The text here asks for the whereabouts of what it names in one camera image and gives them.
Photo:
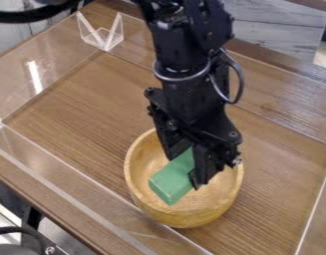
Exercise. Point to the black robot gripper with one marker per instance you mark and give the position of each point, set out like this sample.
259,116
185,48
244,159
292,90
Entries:
188,109

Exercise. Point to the green rectangular block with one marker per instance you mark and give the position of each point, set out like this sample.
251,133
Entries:
171,182

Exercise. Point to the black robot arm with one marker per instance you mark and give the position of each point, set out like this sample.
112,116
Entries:
191,30

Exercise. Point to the brown wooden bowl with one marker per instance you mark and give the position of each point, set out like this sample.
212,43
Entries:
201,206

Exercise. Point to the clear acrylic tray wall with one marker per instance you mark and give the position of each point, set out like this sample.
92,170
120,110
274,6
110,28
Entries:
86,208

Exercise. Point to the clear acrylic corner bracket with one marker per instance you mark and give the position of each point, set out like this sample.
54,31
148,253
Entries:
102,38

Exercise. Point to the black metal table bracket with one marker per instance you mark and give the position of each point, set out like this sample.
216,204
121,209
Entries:
34,240

